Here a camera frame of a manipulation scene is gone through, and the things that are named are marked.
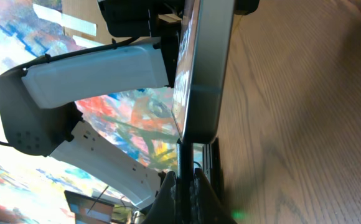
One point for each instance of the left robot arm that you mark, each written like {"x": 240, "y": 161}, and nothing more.
{"x": 42, "y": 102}

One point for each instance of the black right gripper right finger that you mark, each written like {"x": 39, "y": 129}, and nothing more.
{"x": 207, "y": 209}

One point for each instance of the bronze Galaxy smartphone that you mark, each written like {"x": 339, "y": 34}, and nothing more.
{"x": 196, "y": 104}

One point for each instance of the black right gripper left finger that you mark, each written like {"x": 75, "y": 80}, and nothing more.
{"x": 163, "y": 210}

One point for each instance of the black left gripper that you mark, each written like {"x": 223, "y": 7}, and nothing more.
{"x": 203, "y": 36}

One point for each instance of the small screen in background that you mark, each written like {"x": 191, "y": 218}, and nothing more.
{"x": 87, "y": 209}

